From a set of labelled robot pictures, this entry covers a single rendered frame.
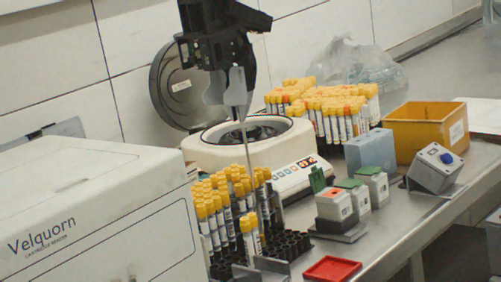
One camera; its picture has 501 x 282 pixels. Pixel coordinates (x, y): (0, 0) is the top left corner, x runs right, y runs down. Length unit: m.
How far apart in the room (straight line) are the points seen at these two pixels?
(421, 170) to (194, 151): 0.45
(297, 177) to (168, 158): 0.63
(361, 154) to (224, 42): 0.46
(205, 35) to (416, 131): 0.62
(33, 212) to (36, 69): 0.77
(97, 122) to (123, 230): 0.79
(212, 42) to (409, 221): 0.50
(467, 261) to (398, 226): 1.21
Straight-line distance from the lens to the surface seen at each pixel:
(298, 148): 1.58
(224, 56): 1.14
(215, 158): 1.54
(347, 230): 1.34
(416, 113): 1.74
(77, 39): 1.65
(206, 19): 1.14
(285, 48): 2.13
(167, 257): 0.96
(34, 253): 0.84
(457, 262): 2.57
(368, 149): 1.51
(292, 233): 1.34
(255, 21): 1.20
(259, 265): 1.20
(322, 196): 1.33
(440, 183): 1.46
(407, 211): 1.43
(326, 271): 1.25
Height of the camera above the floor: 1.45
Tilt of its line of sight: 17 degrees down
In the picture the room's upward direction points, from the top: 10 degrees counter-clockwise
